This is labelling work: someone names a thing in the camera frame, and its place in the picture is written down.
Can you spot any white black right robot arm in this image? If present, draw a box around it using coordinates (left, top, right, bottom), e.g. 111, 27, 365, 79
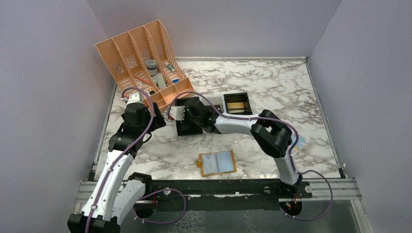
178, 97, 302, 187

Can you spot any peach plastic desk organizer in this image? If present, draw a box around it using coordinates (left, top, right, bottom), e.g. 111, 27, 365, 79
95, 20, 193, 111

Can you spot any black left tray bin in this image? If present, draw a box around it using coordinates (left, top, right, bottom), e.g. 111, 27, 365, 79
174, 97, 204, 137

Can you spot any clear blue packaged item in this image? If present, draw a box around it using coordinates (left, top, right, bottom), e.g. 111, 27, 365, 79
291, 135, 306, 156

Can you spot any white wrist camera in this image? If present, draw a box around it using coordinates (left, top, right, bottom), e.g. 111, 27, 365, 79
169, 106, 185, 121
121, 92, 145, 105

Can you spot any black tray bin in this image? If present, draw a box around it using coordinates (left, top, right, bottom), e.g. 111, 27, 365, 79
223, 92, 253, 115
174, 97, 204, 137

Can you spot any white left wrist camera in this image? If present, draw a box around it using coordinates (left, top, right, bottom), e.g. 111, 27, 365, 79
121, 92, 145, 105

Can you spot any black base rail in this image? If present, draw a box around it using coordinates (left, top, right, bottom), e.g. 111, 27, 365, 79
133, 179, 312, 214

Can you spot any grey round jar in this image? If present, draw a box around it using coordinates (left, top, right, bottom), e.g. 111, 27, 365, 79
145, 59, 158, 76

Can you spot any tan leather card holder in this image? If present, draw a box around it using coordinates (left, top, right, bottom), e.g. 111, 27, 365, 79
196, 150, 237, 177

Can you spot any light blue card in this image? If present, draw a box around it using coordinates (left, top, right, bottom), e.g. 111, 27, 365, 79
216, 151, 234, 173

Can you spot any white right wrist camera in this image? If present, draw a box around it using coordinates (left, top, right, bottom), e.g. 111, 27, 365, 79
169, 106, 185, 121

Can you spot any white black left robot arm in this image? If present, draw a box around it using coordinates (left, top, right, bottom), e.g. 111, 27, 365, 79
67, 102, 166, 233

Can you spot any black right tray bin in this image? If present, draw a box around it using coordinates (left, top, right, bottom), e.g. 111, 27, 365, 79
223, 92, 253, 115

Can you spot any gold credit card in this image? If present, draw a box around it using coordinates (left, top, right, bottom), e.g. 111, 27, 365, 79
227, 101, 249, 114

